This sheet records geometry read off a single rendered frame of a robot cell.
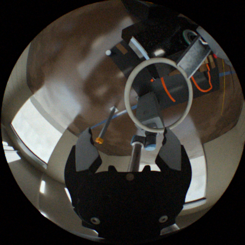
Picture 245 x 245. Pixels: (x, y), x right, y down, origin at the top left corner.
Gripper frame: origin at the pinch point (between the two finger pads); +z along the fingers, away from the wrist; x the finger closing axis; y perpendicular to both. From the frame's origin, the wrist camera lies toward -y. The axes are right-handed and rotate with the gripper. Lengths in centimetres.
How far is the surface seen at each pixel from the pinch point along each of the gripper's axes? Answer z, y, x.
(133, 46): 61, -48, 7
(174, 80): 128, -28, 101
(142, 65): 28.1, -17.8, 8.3
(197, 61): 25, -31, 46
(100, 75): 159, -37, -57
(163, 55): 53, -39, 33
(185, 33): 33, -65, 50
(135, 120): 28.1, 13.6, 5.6
